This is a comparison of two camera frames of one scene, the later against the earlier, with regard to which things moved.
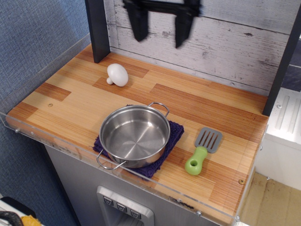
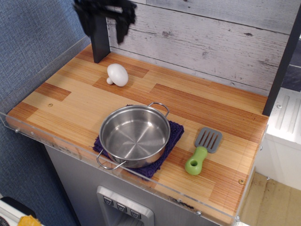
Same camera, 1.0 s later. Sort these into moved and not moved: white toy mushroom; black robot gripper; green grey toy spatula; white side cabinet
Moved: black robot gripper
Not moved: white side cabinet; white toy mushroom; green grey toy spatula
